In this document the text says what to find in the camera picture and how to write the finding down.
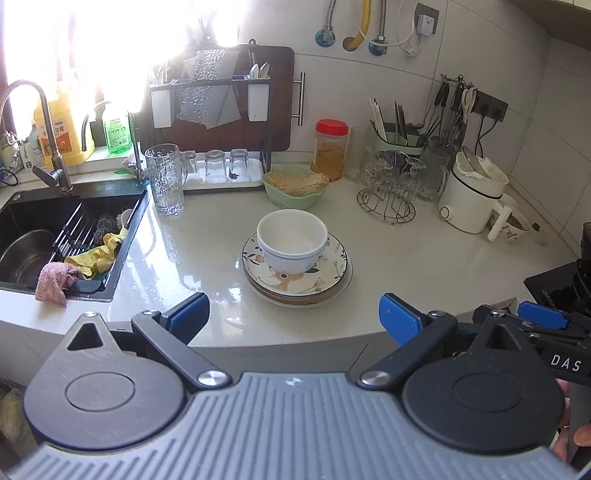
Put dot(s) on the white plug adapter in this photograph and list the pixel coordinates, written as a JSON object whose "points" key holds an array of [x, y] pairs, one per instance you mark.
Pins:
{"points": [[425, 23]]}

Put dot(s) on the yellow oil bottle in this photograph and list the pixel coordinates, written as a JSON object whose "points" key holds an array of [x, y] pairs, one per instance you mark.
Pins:
{"points": [[64, 134]]}

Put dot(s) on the floral ceramic bowl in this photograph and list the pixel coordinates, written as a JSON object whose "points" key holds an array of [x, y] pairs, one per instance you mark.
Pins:
{"points": [[515, 228]]}

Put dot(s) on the dark scrubbing pad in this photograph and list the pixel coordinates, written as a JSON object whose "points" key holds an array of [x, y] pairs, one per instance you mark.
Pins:
{"points": [[107, 226]]}

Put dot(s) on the black kitchen sink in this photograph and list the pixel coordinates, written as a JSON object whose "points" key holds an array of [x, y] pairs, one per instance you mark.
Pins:
{"points": [[27, 212]]}

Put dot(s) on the textured glass mug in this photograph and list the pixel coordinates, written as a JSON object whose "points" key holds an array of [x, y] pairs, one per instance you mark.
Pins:
{"points": [[164, 184]]}

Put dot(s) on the yellow cloth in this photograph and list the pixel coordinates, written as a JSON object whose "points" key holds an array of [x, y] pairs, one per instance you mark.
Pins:
{"points": [[99, 258]]}

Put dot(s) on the bundle of chopsticks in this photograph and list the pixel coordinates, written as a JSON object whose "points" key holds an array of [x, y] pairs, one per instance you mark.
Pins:
{"points": [[378, 117]]}

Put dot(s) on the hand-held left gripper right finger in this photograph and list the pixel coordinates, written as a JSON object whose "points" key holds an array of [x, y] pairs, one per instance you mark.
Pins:
{"points": [[399, 321]]}

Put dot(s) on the black kitchen rack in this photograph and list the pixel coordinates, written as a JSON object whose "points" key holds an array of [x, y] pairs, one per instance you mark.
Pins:
{"points": [[207, 82]]}

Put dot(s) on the teal wall flange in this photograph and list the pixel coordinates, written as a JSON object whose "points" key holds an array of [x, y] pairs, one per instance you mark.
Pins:
{"points": [[378, 47], [325, 38]]}

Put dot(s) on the tall steel faucet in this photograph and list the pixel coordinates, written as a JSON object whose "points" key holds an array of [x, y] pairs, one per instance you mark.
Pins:
{"points": [[46, 115]]}

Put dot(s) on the clear jar with red lid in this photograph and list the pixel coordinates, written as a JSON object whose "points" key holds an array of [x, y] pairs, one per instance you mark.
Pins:
{"points": [[330, 157]]}

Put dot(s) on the purple cup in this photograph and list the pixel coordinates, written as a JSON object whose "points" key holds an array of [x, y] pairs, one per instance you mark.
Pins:
{"points": [[395, 159]]}

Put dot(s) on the white cutlery holder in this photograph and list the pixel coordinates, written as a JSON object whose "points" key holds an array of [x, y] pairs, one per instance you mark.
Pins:
{"points": [[164, 108], [258, 104]]}

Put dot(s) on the black sink drain rack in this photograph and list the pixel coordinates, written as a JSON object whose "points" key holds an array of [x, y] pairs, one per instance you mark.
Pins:
{"points": [[76, 230]]}

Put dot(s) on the black wall power strip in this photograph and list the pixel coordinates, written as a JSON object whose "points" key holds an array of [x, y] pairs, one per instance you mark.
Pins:
{"points": [[491, 107]]}

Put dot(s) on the green plastic basket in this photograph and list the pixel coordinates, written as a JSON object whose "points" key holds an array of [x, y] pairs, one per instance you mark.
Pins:
{"points": [[295, 201]]}

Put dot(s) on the small steel faucet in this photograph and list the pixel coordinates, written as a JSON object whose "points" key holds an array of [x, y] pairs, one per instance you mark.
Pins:
{"points": [[136, 157]]}

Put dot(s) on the grey wall socket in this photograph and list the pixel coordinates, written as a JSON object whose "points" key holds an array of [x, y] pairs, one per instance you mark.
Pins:
{"points": [[434, 16]]}

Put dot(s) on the clear glass pitcher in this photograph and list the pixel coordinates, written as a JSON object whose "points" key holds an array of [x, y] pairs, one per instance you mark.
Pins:
{"points": [[434, 175]]}

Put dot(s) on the white spoon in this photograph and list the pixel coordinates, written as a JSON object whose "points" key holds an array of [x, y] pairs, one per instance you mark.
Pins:
{"points": [[254, 70], [265, 70]]}

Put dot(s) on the pink cloth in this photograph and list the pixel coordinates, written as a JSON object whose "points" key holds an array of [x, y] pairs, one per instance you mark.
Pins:
{"points": [[53, 284]]}

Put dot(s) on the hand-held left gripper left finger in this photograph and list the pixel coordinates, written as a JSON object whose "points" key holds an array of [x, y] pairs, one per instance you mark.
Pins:
{"points": [[189, 316]]}

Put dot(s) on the black induction cooktop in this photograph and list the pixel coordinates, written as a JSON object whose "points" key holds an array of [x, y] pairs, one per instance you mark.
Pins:
{"points": [[554, 286]]}

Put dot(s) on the green detergent bottle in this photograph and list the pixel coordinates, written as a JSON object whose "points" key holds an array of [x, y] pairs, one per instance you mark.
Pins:
{"points": [[116, 134]]}

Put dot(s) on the grey cutting board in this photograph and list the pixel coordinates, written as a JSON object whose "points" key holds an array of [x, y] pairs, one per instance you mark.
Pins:
{"points": [[226, 110]]}

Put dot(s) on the upturned drinking glass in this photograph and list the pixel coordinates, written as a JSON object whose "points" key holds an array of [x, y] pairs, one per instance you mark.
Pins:
{"points": [[191, 161], [215, 166], [240, 164]]}

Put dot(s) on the white plate with pink flower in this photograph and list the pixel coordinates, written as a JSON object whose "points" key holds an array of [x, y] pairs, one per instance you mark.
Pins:
{"points": [[300, 302]]}

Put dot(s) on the group of clear glass cups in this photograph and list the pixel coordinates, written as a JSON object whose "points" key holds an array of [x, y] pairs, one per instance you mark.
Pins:
{"points": [[369, 161]]}

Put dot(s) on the person's right hand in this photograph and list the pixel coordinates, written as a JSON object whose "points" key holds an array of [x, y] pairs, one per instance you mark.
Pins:
{"points": [[585, 433]]}

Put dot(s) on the textured glass cutting board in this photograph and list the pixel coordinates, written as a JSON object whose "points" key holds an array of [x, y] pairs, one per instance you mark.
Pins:
{"points": [[201, 92]]}

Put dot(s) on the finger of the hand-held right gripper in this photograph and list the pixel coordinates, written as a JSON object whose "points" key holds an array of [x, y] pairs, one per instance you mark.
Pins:
{"points": [[542, 314]]}

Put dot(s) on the white cup with green logo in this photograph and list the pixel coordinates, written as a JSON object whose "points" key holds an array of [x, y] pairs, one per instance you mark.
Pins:
{"points": [[32, 154]]}

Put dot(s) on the white electric cooking pot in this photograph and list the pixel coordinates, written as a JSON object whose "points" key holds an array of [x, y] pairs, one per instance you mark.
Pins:
{"points": [[466, 203]]}

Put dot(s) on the dried noodles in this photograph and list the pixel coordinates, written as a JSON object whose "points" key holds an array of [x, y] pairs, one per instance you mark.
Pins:
{"points": [[295, 182]]}

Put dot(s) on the white plastic bowl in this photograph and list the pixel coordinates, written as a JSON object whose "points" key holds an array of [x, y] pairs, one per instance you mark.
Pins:
{"points": [[291, 230]]}

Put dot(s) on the steel pot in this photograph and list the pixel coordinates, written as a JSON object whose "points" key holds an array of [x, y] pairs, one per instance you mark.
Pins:
{"points": [[23, 258]]}

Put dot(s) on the white drying tray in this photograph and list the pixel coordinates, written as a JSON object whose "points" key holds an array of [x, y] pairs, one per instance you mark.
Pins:
{"points": [[240, 184]]}

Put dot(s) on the green utensil holder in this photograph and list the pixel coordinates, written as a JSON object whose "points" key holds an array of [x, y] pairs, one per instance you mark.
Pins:
{"points": [[397, 145]]}

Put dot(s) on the row of hanging kitchen utensils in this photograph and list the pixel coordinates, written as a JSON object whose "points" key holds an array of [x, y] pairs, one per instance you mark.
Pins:
{"points": [[443, 110]]}

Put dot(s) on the dark wooden cutting board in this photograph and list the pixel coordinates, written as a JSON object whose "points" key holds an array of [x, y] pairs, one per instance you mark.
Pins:
{"points": [[279, 106]]}

